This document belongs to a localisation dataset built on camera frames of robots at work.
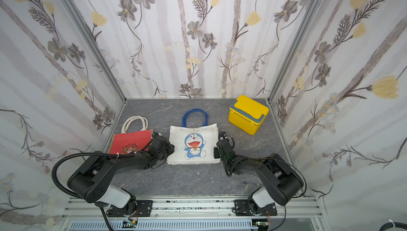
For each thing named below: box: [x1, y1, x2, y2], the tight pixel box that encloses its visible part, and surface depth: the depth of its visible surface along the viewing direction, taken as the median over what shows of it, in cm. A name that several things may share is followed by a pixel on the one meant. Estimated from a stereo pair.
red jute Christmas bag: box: [108, 116, 154, 155], surface depth 99 cm
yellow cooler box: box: [227, 94, 270, 136], surface depth 97 cm
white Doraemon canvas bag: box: [166, 108, 221, 165], surface depth 97 cm
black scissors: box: [239, 176, 259, 189], surface depth 85 cm
